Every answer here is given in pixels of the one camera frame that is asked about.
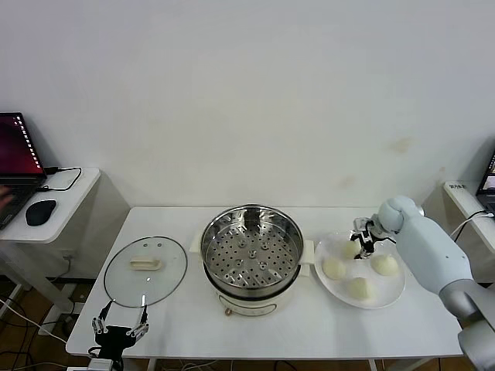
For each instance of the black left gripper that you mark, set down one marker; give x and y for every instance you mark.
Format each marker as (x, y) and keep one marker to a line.
(114, 337)

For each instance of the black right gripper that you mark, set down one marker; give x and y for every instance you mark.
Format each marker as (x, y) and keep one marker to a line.
(370, 235)

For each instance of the white steamed baozi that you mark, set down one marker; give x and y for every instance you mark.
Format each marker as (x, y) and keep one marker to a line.
(384, 265)
(333, 267)
(350, 250)
(361, 289)

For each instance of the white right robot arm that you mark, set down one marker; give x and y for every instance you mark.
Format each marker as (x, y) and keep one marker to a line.
(425, 247)

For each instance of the perforated steel steamer basket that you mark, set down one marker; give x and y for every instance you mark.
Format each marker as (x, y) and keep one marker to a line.
(232, 239)

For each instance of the person's bare hand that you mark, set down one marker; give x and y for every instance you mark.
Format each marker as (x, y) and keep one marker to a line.
(4, 201)

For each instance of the round white plate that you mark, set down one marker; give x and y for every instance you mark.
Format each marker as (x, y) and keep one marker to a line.
(386, 293)

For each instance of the round glass pot lid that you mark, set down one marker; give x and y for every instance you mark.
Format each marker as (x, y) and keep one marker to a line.
(162, 286)

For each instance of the white floor power strip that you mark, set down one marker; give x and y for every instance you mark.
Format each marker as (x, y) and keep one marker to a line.
(52, 327)

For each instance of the white side table with label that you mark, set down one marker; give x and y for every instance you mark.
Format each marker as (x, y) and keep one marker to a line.
(460, 201)

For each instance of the white side table with mouse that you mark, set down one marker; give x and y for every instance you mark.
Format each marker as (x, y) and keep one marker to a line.
(69, 216)

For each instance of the cream electric cooking pot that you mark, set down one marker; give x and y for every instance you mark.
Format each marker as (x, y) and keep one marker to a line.
(247, 305)

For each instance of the laptop with pale screen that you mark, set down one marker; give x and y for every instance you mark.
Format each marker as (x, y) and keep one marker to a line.
(487, 185)

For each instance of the black computer mouse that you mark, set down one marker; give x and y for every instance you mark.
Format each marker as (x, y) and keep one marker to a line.
(40, 212)

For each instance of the laptop with red screen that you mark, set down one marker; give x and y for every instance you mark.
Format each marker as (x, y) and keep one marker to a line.
(15, 154)

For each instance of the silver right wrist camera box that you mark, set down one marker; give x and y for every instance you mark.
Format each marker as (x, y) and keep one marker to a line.
(361, 223)

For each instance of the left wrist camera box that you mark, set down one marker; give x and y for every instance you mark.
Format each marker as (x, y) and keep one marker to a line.
(101, 364)

